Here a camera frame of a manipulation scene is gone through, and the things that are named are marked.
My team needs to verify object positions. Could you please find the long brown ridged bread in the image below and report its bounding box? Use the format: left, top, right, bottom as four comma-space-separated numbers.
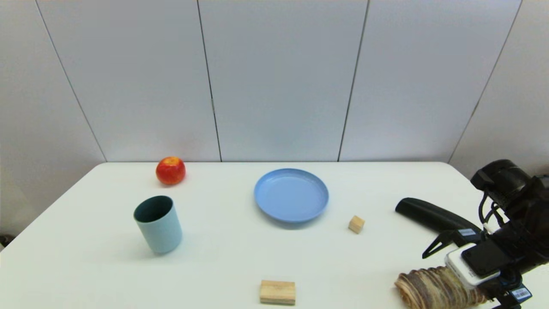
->
395, 266, 489, 309

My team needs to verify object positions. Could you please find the long black curved case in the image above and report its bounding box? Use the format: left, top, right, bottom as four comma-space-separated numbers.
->
395, 197, 483, 234

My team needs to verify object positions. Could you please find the blue plate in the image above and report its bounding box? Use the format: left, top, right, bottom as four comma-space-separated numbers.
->
253, 168, 330, 223

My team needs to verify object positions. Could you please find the rectangular wooden block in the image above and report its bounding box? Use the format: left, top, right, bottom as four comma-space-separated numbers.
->
259, 280, 296, 306

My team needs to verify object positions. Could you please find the red apple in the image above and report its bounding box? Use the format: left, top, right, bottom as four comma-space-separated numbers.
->
156, 157, 187, 186

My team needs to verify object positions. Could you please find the light blue cup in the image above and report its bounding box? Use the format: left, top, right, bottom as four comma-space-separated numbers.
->
133, 195, 183, 254

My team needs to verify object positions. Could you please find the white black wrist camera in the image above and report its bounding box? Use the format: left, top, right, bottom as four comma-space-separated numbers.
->
445, 239, 513, 289

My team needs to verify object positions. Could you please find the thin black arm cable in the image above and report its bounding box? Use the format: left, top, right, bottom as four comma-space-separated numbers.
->
477, 192, 509, 234

